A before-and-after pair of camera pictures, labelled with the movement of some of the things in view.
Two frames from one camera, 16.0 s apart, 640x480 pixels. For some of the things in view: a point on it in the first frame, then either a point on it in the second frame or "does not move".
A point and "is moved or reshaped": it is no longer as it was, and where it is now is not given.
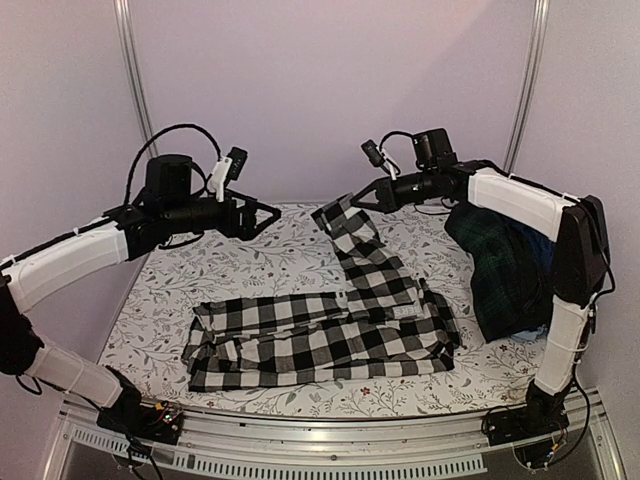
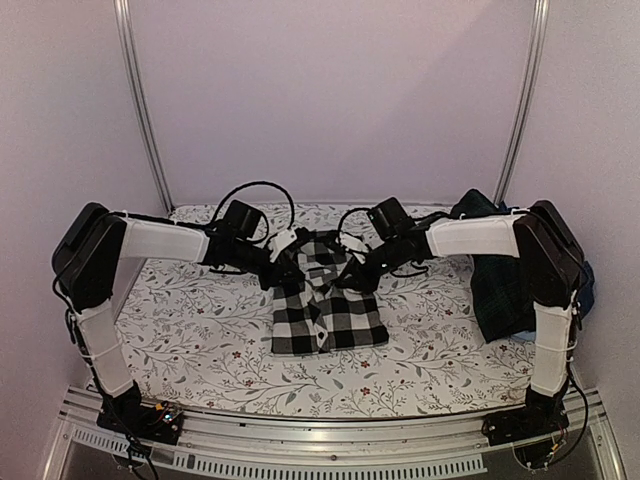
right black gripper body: x=393 y=201 to x=371 y=281
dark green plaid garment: x=511 y=295 does not move
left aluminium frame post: x=123 y=12 does not move
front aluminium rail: x=390 y=447 does not move
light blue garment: x=529 y=336 does not move
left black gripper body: x=233 y=228 to x=280 y=269
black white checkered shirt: x=384 y=326 is moved or reshaped
